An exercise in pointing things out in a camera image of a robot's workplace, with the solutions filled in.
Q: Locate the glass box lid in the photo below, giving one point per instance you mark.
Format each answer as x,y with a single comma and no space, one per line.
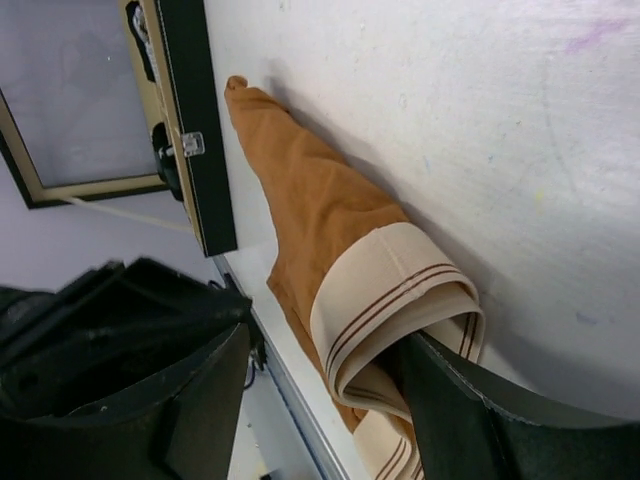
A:
72,118

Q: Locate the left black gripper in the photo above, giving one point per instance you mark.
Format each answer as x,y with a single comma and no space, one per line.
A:
107,330

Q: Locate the black underwear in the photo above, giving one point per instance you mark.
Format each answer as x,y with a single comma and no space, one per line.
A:
165,161
137,25

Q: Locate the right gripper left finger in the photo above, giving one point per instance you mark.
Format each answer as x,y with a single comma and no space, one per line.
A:
178,423

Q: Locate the rolled black underwear in box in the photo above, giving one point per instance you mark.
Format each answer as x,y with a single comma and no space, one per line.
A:
165,161

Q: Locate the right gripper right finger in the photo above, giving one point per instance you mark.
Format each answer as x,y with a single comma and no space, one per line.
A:
473,424

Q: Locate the orange underwear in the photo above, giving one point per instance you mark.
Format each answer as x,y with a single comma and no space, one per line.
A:
353,275

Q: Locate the aluminium mounting rail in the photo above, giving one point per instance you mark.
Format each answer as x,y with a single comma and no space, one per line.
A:
298,429

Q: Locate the wooden compartment organizer box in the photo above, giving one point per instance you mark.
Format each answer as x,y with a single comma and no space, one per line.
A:
184,99

